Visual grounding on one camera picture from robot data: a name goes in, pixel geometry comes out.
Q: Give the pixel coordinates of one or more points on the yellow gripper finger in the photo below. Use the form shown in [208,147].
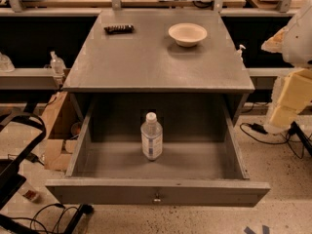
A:
[297,90]
[282,117]

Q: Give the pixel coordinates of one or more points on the clear plastic water bottle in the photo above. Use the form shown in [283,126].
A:
[151,137]

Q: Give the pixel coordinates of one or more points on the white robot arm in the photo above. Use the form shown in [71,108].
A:
[294,42]

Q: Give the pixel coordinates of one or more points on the small white pump bottle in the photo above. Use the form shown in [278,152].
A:
[240,51]

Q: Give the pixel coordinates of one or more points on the grey open top drawer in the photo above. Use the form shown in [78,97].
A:
[201,163]

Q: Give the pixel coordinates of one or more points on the clear sanitizer bottle left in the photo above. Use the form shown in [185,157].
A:
[57,64]

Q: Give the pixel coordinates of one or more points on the white paper bowl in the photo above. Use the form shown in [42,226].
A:
[188,34]

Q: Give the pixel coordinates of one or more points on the grey wooden cabinet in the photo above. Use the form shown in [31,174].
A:
[149,60]

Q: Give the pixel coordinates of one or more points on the dark snack bar wrapper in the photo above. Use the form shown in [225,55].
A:
[119,29]

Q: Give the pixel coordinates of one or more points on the brown cardboard box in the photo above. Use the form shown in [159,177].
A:
[59,116]

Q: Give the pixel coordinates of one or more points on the clear plastic dome lid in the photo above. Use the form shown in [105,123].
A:
[6,64]

